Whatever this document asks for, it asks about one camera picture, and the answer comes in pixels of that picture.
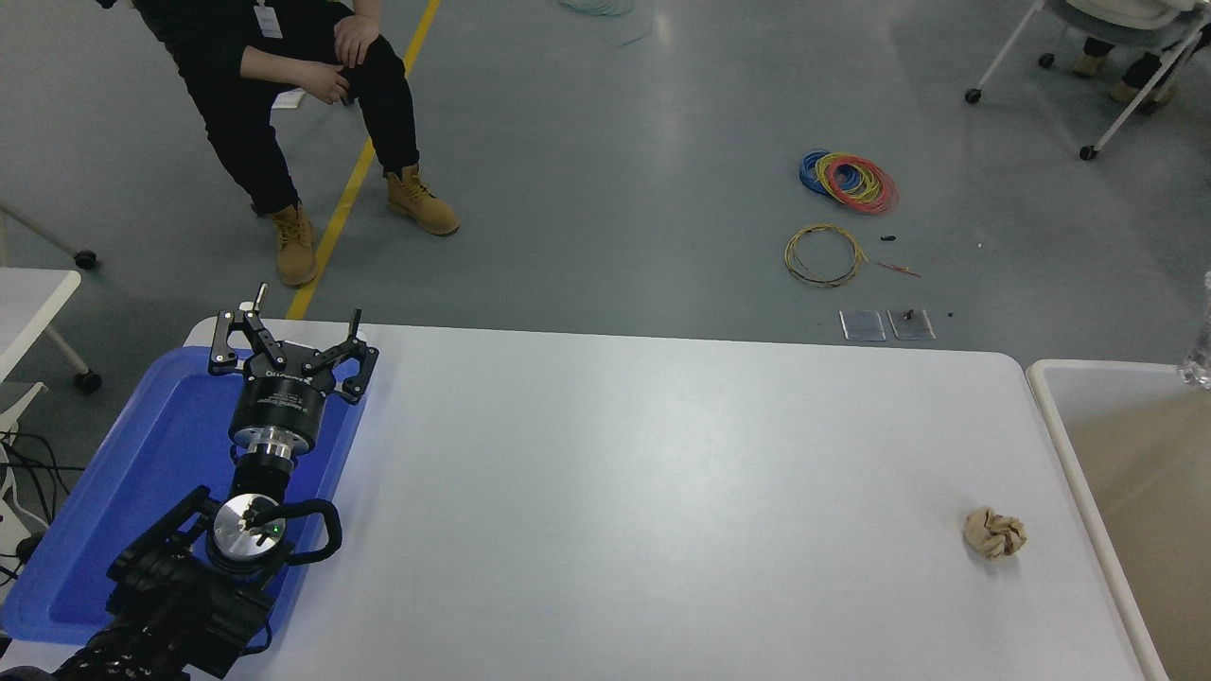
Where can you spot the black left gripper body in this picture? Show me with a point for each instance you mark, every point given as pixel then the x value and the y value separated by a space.
pixel 280 402

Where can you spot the seated person's right forearm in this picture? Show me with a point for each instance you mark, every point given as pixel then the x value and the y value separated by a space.
pixel 271 65

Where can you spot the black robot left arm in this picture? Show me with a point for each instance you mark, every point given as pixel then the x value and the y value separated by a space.
pixel 180 605

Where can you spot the seated person's right hand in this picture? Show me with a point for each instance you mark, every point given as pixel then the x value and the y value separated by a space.
pixel 324 84

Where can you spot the seated person's left hand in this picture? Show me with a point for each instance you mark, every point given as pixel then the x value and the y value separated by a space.
pixel 358 41

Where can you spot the tan work boot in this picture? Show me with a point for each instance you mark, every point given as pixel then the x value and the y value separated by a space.
pixel 294 249
pixel 422 204

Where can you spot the blue plastic tray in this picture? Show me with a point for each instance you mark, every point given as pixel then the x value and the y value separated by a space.
pixel 142 473

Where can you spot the grey leg with caster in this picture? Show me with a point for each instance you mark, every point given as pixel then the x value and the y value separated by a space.
pixel 83 258

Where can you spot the white wheeled side table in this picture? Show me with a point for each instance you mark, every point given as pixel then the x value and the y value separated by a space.
pixel 28 303

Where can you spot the seated person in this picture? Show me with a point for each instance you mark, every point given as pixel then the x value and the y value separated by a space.
pixel 227 104

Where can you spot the white name badge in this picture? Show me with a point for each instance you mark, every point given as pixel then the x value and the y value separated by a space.
pixel 269 19

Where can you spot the large pale bin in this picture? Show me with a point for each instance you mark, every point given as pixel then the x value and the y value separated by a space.
pixel 1154 530

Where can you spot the person with pale shoes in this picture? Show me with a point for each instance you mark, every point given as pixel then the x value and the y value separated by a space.
pixel 1140 74

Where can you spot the clear plastic bottle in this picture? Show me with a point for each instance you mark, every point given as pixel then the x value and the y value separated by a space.
pixel 1200 350

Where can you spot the white wheeled chair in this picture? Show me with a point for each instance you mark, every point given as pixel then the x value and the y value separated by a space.
pixel 1126 14

